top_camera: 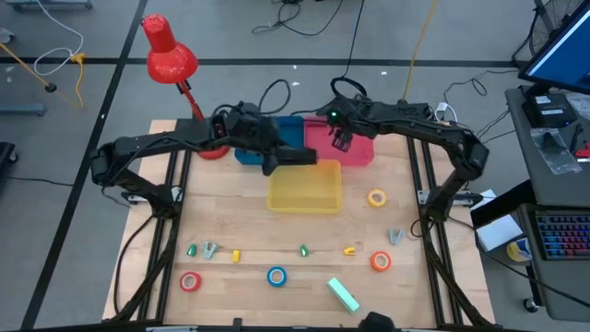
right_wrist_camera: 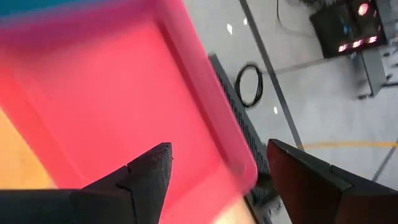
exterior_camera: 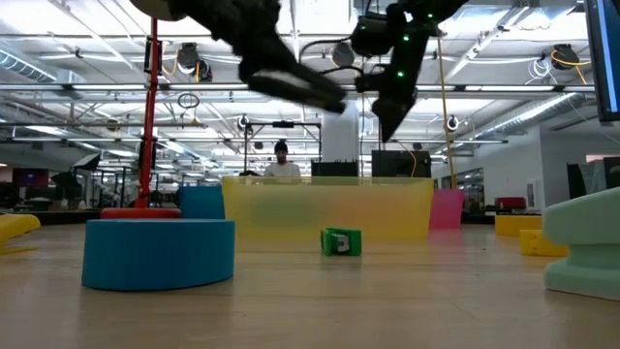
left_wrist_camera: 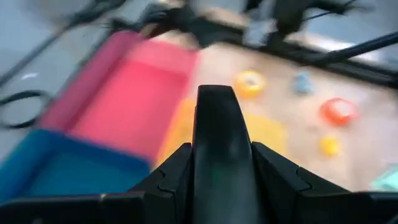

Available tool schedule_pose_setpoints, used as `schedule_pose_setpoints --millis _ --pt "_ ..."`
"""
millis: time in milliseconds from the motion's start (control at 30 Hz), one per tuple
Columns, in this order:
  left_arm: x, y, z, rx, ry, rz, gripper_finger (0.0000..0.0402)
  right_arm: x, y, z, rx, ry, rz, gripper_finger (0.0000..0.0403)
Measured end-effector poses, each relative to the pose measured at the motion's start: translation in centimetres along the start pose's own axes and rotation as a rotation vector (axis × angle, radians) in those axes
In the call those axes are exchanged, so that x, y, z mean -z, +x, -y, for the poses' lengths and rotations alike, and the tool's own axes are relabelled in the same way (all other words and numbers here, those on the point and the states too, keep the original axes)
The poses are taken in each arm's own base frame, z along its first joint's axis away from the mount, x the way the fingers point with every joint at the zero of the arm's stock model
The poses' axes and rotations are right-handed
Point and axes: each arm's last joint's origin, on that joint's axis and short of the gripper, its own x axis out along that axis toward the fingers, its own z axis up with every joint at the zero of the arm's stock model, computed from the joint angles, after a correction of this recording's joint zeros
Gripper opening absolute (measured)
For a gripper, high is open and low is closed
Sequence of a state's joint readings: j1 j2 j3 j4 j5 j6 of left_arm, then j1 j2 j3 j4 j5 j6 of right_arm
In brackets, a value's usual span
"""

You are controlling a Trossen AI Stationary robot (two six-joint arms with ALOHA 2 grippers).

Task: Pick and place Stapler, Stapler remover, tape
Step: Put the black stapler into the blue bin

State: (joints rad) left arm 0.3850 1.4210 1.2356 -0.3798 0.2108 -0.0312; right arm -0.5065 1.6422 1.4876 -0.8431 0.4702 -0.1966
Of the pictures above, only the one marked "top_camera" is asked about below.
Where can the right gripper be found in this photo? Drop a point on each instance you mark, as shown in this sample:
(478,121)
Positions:
(348,117)

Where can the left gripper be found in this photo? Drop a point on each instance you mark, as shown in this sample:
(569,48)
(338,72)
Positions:
(258,131)

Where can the black stapler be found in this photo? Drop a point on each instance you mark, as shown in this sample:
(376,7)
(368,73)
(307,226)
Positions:
(306,156)

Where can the green mini stapler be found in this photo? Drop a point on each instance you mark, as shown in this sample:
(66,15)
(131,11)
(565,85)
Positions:
(304,251)
(192,250)

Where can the yellow mini stapler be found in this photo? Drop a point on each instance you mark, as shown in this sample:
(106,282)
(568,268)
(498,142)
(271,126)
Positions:
(236,256)
(349,252)

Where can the grey staple remover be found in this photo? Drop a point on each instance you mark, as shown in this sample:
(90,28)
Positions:
(209,252)
(395,237)

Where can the orange tape roll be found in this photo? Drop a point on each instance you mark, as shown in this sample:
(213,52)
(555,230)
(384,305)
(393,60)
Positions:
(373,261)

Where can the mint green eraser block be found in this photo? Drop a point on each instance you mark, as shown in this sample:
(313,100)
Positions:
(343,295)

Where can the red tape roll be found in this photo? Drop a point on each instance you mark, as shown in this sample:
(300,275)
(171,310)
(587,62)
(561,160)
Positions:
(182,282)

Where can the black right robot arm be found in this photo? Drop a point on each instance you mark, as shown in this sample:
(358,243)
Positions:
(428,131)

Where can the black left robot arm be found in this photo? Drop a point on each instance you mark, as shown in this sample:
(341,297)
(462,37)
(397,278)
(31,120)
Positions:
(152,143)

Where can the blue plastic bin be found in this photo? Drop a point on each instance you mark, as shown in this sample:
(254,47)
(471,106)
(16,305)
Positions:
(292,131)

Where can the pink plastic bin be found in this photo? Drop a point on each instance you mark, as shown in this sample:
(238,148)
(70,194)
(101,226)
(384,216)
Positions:
(359,152)

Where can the yellow translucent plastic bin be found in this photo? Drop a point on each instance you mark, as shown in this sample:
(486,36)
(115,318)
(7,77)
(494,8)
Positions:
(304,189)

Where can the white power adapter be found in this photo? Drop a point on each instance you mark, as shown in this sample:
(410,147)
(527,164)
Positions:
(441,110)

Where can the red desk lamp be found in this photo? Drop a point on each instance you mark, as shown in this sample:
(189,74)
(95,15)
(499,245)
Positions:
(168,60)

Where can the black side shelf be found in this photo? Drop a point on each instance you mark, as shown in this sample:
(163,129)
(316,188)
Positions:
(507,203)

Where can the white cardboard box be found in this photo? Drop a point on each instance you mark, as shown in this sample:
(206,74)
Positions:
(500,233)

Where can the person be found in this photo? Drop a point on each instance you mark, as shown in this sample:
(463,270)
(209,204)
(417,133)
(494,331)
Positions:
(377,323)

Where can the black mini computer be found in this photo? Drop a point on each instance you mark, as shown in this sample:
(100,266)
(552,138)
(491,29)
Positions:
(548,113)

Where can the clear plastic bag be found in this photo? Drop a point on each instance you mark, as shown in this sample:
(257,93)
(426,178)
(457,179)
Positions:
(555,152)

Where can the grey side desk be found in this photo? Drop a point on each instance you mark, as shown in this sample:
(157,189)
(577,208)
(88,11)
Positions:
(553,189)

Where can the black floor fan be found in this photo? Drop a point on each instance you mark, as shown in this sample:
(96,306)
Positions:
(546,23)

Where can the computer monitor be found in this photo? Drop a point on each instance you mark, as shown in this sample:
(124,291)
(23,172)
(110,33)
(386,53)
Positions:
(567,60)

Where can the red hand tool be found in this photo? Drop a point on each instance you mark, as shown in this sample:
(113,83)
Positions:
(584,152)

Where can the backlit rainbow keyboard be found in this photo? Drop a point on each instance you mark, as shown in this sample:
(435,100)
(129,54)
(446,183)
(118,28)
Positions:
(567,235)

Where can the grey metal stand foot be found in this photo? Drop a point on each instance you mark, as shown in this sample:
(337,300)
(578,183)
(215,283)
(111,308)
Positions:
(23,110)
(46,4)

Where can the black caster wheel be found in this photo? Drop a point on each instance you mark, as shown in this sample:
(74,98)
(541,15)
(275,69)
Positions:
(5,152)

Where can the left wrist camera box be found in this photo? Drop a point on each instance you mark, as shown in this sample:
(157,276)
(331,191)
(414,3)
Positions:
(270,167)

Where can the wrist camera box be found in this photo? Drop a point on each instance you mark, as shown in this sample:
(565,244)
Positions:
(270,167)
(342,140)

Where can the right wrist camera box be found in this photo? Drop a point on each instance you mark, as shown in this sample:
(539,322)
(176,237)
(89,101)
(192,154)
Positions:
(342,140)

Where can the black aluminium table frame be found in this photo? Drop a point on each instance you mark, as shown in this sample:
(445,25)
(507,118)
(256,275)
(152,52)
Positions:
(165,286)

